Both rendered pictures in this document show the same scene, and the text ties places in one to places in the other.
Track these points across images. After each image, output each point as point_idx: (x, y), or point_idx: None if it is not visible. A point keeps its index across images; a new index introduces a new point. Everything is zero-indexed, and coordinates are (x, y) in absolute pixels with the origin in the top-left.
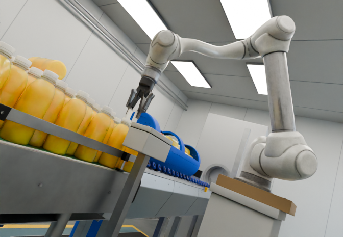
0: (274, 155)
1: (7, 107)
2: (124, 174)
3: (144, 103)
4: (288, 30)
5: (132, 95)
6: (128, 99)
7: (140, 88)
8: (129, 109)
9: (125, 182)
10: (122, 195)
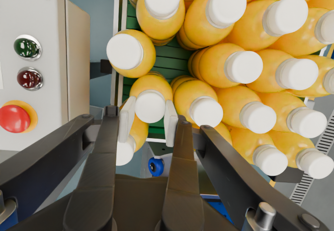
0: None
1: None
2: (111, 76)
3: (69, 134)
4: None
5: (235, 184)
6: (225, 145)
7: (172, 226)
8: (172, 115)
9: (96, 61)
10: (98, 61)
